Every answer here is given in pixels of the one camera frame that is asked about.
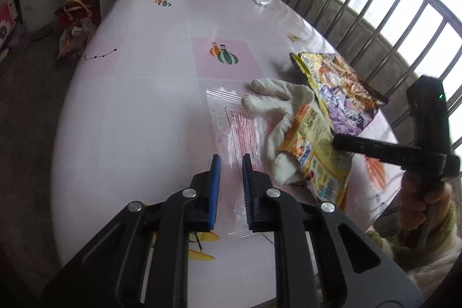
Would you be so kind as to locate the red patterned bag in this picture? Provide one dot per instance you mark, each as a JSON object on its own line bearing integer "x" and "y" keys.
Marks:
{"x": 77, "y": 19}

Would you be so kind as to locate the yellow snack packet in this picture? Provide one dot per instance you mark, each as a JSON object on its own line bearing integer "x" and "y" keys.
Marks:
{"x": 321, "y": 163}

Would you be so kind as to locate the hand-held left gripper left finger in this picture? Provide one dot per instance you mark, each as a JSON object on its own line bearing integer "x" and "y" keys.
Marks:
{"x": 214, "y": 185}

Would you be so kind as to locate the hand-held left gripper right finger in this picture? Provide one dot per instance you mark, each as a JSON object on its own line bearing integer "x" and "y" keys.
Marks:
{"x": 247, "y": 185}

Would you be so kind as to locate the pink floral blanket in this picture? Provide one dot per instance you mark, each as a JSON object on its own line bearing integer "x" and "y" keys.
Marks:
{"x": 5, "y": 23}

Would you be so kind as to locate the white glove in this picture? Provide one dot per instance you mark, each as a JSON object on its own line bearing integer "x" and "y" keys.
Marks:
{"x": 285, "y": 102}

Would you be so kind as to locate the person's right forearm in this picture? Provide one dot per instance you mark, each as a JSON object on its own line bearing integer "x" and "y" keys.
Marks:
{"x": 426, "y": 257}

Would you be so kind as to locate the clear zip bag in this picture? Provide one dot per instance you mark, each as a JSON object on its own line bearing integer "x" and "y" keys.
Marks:
{"x": 231, "y": 134}

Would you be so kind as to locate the person's right hand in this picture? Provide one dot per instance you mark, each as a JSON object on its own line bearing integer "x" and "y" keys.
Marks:
{"x": 411, "y": 203}

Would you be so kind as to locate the purple snack bag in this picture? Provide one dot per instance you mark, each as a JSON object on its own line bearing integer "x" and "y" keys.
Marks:
{"x": 343, "y": 95}

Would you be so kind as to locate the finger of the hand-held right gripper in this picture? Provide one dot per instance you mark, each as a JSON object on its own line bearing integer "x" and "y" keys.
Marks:
{"x": 375, "y": 148}

